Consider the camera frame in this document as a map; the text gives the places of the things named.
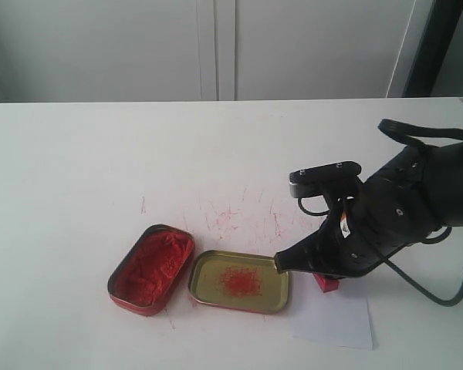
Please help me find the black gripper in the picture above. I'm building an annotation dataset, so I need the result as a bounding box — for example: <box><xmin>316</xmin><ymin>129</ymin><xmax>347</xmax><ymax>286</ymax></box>
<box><xmin>274</xmin><ymin>169</ymin><xmax>443</xmax><ymax>278</ymax></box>

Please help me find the red stamp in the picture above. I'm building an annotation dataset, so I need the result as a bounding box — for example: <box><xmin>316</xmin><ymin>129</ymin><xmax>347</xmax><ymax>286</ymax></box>
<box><xmin>313</xmin><ymin>274</ymin><xmax>340</xmax><ymax>293</ymax></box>

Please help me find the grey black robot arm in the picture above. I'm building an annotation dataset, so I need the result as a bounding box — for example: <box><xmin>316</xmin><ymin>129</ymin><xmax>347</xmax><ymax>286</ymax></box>
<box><xmin>274</xmin><ymin>119</ymin><xmax>463</xmax><ymax>278</ymax></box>

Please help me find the red ink tin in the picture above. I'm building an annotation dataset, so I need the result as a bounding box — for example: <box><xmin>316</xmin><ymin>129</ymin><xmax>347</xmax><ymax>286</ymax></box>
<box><xmin>107</xmin><ymin>224</ymin><xmax>196</xmax><ymax>317</ymax></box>

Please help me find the white paper sheet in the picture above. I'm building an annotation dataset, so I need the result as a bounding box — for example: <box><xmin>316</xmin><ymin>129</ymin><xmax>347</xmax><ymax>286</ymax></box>
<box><xmin>288</xmin><ymin>272</ymin><xmax>373</xmax><ymax>349</ymax></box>

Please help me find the gold tin lid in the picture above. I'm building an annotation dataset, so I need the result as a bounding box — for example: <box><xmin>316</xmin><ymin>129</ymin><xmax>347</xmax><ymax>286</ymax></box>
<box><xmin>188</xmin><ymin>250</ymin><xmax>290</xmax><ymax>315</ymax></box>

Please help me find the white cabinet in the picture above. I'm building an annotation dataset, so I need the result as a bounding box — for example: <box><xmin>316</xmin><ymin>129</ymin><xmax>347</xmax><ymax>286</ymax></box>
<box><xmin>0</xmin><ymin>1</ymin><xmax>431</xmax><ymax>103</ymax></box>

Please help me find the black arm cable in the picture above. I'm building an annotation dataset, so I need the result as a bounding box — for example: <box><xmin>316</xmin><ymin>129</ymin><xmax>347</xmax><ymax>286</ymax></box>
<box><xmin>381</xmin><ymin>227</ymin><xmax>463</xmax><ymax>308</ymax></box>

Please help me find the dark vertical post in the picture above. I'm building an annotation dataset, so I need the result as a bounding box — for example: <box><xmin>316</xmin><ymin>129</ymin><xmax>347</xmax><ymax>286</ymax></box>
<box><xmin>402</xmin><ymin>0</ymin><xmax>463</xmax><ymax>98</ymax></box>

